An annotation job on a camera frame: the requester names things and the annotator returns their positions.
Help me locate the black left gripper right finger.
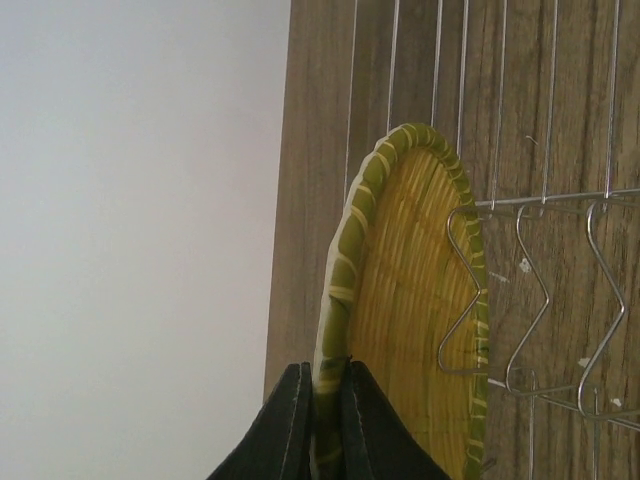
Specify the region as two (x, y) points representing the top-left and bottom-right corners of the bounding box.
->
(339, 361), (450, 480)

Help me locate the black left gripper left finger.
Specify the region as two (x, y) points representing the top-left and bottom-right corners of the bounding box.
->
(209, 363), (313, 480)

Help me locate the woven bamboo-pattern plate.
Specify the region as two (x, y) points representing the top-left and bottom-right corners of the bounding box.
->
(311, 123), (489, 479)

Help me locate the chrome wire dish rack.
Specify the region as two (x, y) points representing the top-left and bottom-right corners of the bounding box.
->
(347, 1), (639, 479)

